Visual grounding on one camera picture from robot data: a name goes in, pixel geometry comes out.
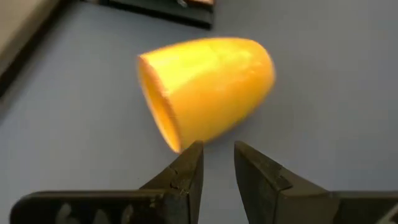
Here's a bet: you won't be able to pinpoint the blue-grey table mat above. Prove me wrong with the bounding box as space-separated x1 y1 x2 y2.
0 0 398 224

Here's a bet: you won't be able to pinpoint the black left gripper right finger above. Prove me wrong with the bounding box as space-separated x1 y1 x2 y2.
234 140 398 224

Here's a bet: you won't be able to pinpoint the yellow mug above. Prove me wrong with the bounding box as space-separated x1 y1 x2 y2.
136 36 277 154

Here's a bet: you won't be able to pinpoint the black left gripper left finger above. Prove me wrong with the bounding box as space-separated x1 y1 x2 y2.
9 140 205 224

